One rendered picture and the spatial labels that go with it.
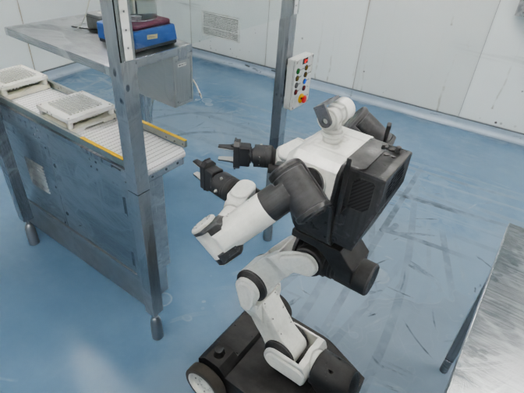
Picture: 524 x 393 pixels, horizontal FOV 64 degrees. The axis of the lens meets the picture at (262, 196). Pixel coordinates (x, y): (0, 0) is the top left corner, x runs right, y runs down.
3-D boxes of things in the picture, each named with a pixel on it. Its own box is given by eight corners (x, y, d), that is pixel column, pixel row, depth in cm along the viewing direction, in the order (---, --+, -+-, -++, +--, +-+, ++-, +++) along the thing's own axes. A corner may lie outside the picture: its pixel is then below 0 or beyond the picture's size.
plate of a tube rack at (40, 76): (48, 79, 223) (47, 75, 221) (1, 91, 206) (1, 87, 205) (22, 67, 233) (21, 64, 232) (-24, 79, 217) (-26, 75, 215)
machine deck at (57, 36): (192, 54, 161) (192, 43, 159) (111, 79, 136) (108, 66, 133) (90, 22, 189) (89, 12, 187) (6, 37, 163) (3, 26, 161)
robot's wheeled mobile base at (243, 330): (369, 378, 199) (386, 334, 180) (315, 476, 164) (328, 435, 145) (260, 310, 228) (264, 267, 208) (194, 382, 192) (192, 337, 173)
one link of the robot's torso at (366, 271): (376, 281, 144) (388, 242, 134) (359, 305, 135) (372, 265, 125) (306, 246, 157) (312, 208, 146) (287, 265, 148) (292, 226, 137)
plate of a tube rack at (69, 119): (36, 108, 193) (35, 104, 192) (83, 93, 210) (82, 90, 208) (68, 125, 182) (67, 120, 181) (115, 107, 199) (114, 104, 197)
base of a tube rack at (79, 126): (39, 118, 196) (37, 114, 195) (85, 103, 213) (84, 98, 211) (70, 135, 185) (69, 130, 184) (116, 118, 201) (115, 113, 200)
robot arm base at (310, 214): (309, 223, 116) (341, 201, 110) (288, 233, 105) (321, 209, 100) (281, 178, 119) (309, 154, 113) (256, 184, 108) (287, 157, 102)
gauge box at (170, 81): (194, 100, 172) (192, 51, 161) (175, 108, 165) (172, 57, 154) (157, 86, 182) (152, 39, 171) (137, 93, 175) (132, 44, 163)
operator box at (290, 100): (307, 101, 231) (314, 53, 215) (291, 111, 219) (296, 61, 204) (298, 98, 233) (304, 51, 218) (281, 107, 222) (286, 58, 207)
